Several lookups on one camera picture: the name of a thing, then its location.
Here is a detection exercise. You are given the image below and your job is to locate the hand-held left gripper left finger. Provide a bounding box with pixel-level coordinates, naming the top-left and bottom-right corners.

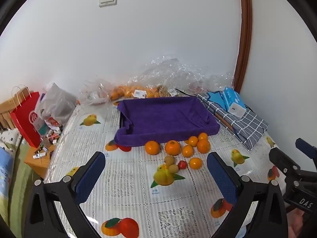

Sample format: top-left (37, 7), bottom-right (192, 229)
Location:
top-left (25, 151), bottom-right (107, 238)

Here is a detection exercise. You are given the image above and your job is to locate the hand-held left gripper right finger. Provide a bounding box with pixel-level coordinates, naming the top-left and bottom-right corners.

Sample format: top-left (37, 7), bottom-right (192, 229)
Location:
top-left (207, 152), bottom-right (289, 238)

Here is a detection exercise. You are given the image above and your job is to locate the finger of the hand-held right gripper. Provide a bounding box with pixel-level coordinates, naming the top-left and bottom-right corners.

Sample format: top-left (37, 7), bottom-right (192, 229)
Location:
top-left (269, 147), bottom-right (302, 177)
top-left (295, 138), bottom-right (317, 158)

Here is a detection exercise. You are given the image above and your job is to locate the clear plastic bag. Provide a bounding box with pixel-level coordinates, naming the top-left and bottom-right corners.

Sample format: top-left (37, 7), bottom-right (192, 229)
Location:
top-left (79, 79), bottom-right (117, 106)

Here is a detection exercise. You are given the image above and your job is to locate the red paper bag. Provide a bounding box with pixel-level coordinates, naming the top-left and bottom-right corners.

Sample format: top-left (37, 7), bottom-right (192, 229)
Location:
top-left (10, 85), bottom-right (42, 148)

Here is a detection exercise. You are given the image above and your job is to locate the purple towel covered tray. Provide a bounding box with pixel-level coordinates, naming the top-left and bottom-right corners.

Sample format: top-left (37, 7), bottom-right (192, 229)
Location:
top-left (114, 96), bottom-right (220, 147)

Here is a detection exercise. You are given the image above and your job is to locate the green bed blanket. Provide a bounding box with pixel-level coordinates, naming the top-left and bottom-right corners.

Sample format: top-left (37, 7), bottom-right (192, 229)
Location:
top-left (0, 129), bottom-right (47, 225)

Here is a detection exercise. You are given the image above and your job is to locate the clear bag of oranges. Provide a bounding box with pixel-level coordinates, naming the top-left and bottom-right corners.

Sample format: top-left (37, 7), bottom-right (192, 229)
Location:
top-left (109, 84), bottom-right (179, 101)

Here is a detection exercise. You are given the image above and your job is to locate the wooden headboard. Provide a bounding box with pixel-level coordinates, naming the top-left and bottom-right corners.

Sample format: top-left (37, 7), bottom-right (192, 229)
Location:
top-left (0, 99), bottom-right (18, 131)

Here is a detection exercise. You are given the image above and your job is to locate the clutter of small bottles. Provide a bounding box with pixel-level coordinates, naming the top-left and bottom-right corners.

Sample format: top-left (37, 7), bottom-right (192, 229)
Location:
top-left (33, 129), bottom-right (62, 159)

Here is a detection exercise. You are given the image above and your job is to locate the grey checked folded bedsheet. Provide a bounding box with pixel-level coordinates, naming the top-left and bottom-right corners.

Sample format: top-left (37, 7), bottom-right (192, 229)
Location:
top-left (197, 92), bottom-right (269, 150)

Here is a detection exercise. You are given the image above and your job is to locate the grey plastic bag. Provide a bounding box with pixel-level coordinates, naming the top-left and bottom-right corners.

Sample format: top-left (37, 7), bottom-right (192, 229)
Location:
top-left (35, 82), bottom-right (76, 132)

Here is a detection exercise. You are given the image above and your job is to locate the brown wooden door frame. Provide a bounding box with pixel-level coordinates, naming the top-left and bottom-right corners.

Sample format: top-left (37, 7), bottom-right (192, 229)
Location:
top-left (234, 0), bottom-right (253, 93)

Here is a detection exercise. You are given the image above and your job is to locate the person's right hand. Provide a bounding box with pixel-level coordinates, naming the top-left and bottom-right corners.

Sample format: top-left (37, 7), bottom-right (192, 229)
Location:
top-left (288, 209), bottom-right (308, 238)

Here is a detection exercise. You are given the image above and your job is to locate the crinkled clear plastic wrap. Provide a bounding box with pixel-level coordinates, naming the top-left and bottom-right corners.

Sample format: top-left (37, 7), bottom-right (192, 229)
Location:
top-left (129, 55), bottom-right (234, 97)

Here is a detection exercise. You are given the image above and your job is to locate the blue white tissue pack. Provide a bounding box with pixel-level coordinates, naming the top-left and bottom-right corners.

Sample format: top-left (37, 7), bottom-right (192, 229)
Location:
top-left (221, 87), bottom-right (247, 118)

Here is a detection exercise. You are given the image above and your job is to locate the wooden nightstand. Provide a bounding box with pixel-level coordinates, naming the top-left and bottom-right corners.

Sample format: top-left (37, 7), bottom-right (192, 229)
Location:
top-left (24, 139), bottom-right (58, 179)

